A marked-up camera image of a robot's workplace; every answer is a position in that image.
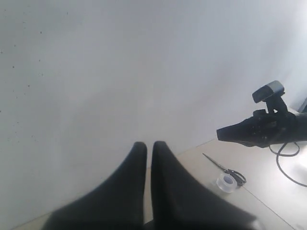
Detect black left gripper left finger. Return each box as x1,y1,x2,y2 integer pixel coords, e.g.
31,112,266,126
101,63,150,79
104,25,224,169
43,142,147,230

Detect clear tape roll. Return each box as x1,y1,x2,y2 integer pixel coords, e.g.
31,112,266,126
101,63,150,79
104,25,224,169
216,173,237,194

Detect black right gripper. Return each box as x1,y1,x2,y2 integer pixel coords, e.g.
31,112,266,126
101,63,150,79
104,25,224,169
216,109,307,148

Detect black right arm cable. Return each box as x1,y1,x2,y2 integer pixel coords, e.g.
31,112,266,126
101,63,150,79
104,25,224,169
268,141,307,187

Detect black handled scissors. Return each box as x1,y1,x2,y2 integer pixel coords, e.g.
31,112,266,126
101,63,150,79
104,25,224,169
203,153,247,186

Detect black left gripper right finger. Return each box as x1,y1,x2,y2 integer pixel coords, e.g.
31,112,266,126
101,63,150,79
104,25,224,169
151,141,264,230

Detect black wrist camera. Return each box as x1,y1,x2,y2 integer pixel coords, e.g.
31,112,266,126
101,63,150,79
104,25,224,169
252,80,288,114

